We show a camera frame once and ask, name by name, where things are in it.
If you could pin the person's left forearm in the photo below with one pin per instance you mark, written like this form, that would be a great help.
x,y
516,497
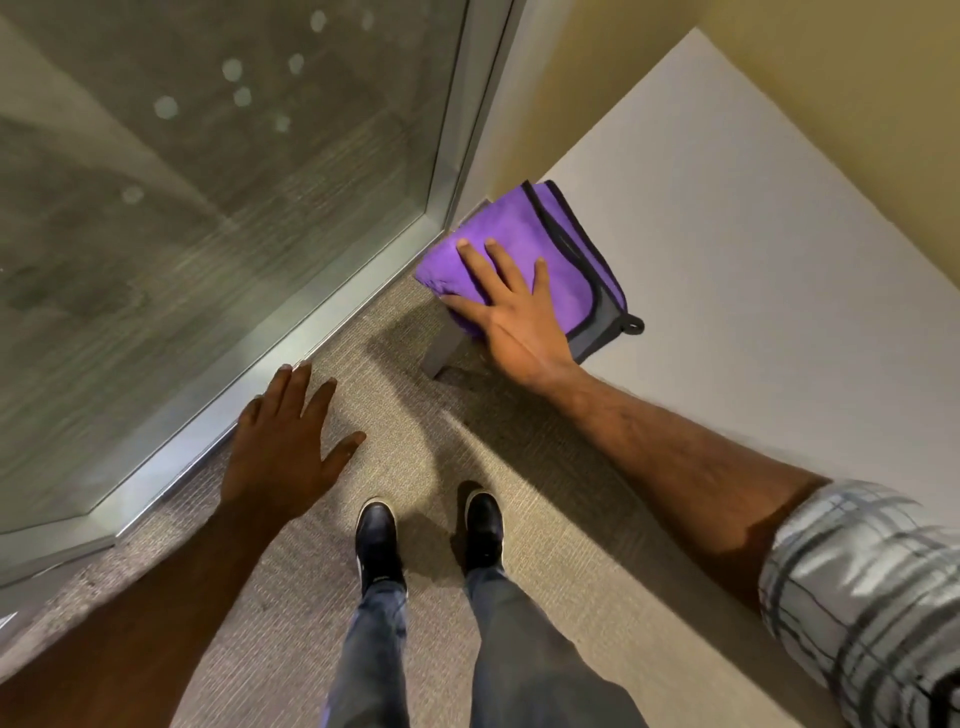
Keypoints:
x,y
142,630

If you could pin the person's left middle finger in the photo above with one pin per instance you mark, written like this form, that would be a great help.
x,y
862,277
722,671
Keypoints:
x,y
298,394

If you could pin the silver metal glass frame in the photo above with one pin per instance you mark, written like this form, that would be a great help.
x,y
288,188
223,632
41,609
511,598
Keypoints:
x,y
300,330

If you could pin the grey plaid shirt sleeve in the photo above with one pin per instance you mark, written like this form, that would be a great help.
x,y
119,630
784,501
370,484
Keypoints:
x,y
870,600

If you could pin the person's left thumb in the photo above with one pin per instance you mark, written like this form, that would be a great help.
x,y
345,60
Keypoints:
x,y
343,454

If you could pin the person's right black shoe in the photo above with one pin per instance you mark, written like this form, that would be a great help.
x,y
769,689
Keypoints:
x,y
484,529

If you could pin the blue jeans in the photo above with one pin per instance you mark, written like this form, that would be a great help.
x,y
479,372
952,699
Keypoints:
x,y
517,660

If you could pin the person's right thumb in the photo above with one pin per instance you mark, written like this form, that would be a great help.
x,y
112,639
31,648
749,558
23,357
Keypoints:
x,y
463,307

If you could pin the purple microfibre cloth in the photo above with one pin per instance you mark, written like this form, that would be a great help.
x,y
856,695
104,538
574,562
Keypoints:
x,y
525,232

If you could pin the glass wall panel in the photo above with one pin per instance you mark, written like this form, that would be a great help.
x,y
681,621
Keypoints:
x,y
187,225

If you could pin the person's right hand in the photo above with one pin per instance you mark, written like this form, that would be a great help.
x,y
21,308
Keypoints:
x,y
521,337

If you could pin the person's left hand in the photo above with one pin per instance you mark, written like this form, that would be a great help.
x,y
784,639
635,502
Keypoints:
x,y
277,465

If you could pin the person's left little finger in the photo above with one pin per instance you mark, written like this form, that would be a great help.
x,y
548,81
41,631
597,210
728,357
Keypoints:
x,y
250,416

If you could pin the person's left black shoe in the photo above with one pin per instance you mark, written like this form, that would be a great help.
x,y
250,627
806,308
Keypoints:
x,y
379,544

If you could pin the person's black shoe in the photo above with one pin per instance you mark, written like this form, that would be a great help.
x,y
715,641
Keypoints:
x,y
484,529
379,544

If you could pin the person's right forearm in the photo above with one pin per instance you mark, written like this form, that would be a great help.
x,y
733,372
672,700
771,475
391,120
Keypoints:
x,y
675,472

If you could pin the person's right middle finger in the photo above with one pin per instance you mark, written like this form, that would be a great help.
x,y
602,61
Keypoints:
x,y
508,270

